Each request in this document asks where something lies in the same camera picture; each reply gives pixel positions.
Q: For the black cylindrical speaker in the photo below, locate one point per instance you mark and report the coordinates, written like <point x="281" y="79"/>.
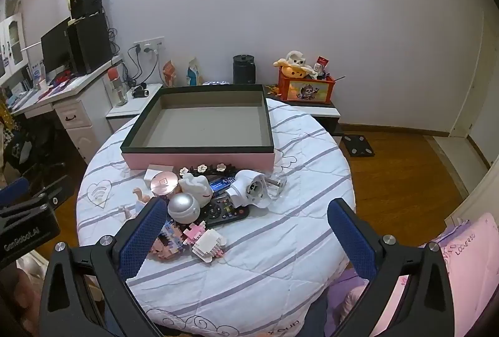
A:
<point x="243" y="70"/>

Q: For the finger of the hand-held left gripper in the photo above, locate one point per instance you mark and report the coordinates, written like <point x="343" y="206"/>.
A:
<point x="56" y="192"/>
<point x="13" y="190"/>

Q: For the clear glass ornament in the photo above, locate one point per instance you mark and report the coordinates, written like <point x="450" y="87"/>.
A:
<point x="278" y="185"/>

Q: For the white wall power outlet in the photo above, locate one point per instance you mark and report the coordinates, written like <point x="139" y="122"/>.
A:
<point x="150" y="44"/>

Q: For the white ceramic figurine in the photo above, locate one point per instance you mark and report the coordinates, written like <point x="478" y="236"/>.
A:
<point x="195" y="187"/>

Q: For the orange figure stand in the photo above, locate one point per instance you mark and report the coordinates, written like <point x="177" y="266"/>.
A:
<point x="169" y="73"/>

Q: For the black flower hair clip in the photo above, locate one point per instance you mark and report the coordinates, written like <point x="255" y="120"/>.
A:
<point x="218" y="170"/>

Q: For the small black webcam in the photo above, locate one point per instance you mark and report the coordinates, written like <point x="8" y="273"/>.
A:
<point x="140" y="92"/>

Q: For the clear bottle red lid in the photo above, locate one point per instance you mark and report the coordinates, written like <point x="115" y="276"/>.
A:
<point x="119" y="87"/>

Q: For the purple bedding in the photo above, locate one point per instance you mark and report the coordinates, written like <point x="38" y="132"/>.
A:
<point x="343" y="302"/>

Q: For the white pink block toy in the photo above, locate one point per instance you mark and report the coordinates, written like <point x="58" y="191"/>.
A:
<point x="206" y="243"/>

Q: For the black computer monitor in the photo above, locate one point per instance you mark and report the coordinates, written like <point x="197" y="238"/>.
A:
<point x="54" y="48"/>

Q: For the silver white round case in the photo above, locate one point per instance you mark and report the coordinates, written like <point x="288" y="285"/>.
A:
<point x="183" y="206"/>

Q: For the blue yellow small pack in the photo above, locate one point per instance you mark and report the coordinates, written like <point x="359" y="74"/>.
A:
<point x="220" y="185"/>

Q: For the black storage box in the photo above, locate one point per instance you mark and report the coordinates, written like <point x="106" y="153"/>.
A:
<point x="85" y="1"/>

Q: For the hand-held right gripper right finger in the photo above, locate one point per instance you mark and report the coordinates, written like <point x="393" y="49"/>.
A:
<point x="351" y="239"/>

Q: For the purple pink block figure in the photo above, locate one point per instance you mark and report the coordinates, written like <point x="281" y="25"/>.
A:
<point x="171" y="243"/>

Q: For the white skull plush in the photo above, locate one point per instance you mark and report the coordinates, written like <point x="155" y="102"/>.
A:
<point x="296" y="58"/>

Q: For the white bed frame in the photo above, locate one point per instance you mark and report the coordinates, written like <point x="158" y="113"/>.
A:
<point x="475" y="185"/>

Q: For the black bathroom scale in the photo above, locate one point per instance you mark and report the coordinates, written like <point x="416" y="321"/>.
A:
<point x="356" y="145"/>

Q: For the white desk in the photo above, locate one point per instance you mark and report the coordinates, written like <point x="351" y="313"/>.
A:
<point x="82" y="118"/>

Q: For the large pink black box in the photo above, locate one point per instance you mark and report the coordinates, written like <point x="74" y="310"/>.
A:
<point x="195" y="159"/>

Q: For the rose gold candle jar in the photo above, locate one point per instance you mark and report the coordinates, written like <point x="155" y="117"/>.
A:
<point x="165" y="183"/>

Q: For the black office chair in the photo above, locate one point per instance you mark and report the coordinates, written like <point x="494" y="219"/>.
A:
<point x="35" y="149"/>

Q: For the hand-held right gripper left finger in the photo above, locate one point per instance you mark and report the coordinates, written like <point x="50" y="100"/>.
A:
<point x="142" y="239"/>

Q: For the yellow plush toy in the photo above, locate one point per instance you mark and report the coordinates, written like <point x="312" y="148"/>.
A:
<point x="290" y="71"/>

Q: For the black computer tower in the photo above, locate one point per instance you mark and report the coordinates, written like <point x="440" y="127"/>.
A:
<point x="89" y="44"/>

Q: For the pink pillow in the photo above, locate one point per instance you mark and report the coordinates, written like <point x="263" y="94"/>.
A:
<point x="475" y="263"/>

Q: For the red white small toy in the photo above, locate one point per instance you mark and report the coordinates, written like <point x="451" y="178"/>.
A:
<point x="320" y="66"/>

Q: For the white hutch cabinet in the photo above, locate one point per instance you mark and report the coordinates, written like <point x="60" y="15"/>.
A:
<point x="11" y="40"/>

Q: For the black remote control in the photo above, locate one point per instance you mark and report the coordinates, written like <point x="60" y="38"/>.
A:
<point x="222" y="213"/>

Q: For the orange toy box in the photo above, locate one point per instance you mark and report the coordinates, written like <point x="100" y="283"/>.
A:
<point x="304" y="89"/>

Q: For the black low bench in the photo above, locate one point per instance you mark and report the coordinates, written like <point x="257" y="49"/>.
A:
<point x="327" y="118"/>

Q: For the small white box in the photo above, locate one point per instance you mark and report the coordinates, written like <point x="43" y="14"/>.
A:
<point x="156" y="171"/>

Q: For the white side cabinet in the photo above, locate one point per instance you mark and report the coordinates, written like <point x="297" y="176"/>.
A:
<point x="124" y="112"/>

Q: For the blue white figure stand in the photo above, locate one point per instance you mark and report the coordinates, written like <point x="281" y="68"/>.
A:
<point x="193" y="73"/>

